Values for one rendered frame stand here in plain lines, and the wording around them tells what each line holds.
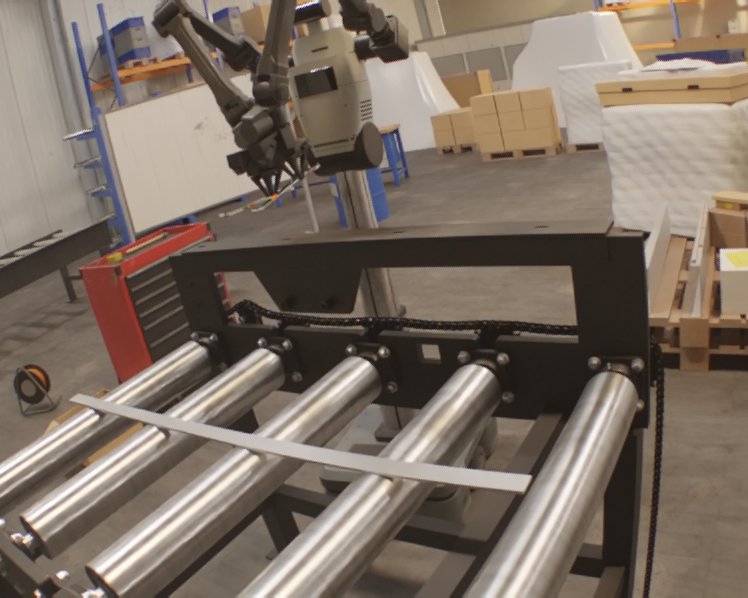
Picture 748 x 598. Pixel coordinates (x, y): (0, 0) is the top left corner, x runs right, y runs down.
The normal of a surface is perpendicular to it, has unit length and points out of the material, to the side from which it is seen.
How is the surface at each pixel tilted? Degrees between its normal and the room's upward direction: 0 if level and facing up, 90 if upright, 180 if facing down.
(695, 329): 90
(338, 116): 90
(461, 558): 0
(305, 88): 90
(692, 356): 90
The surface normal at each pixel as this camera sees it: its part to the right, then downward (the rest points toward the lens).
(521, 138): -0.46, 0.40
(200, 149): 0.52, 0.18
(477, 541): -0.22, -0.92
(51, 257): 0.84, 0.00
